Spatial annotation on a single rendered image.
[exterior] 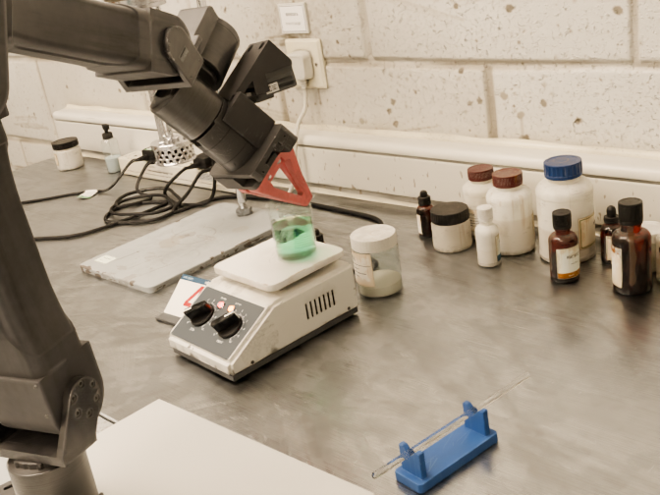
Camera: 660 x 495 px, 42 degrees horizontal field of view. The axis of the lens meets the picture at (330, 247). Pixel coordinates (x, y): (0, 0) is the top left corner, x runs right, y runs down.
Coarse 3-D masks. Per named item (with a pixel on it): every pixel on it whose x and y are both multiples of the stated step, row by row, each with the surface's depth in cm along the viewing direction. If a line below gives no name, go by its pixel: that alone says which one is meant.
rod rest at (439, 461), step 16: (480, 416) 77; (464, 432) 78; (480, 432) 77; (496, 432) 77; (400, 448) 74; (432, 448) 77; (448, 448) 76; (464, 448) 76; (480, 448) 76; (416, 464) 73; (432, 464) 75; (448, 464) 74; (464, 464) 75; (400, 480) 74; (416, 480) 73; (432, 480) 73
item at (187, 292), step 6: (180, 282) 116; (186, 282) 115; (192, 282) 114; (180, 288) 115; (186, 288) 114; (192, 288) 114; (198, 288) 113; (174, 294) 115; (180, 294) 114; (186, 294) 114; (192, 294) 113; (198, 294) 112; (174, 300) 114; (180, 300) 114; (186, 300) 113; (192, 300) 112; (168, 306) 114; (174, 306) 114; (180, 306) 113; (186, 306) 113
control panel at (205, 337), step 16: (208, 288) 104; (192, 304) 104; (224, 304) 100; (240, 304) 99; (256, 304) 97; (208, 320) 100; (176, 336) 101; (192, 336) 100; (208, 336) 98; (240, 336) 95; (224, 352) 95
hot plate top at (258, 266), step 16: (272, 240) 109; (240, 256) 106; (256, 256) 105; (272, 256) 104; (320, 256) 102; (336, 256) 102; (224, 272) 102; (240, 272) 101; (256, 272) 100; (272, 272) 100; (288, 272) 99; (304, 272) 99; (272, 288) 96
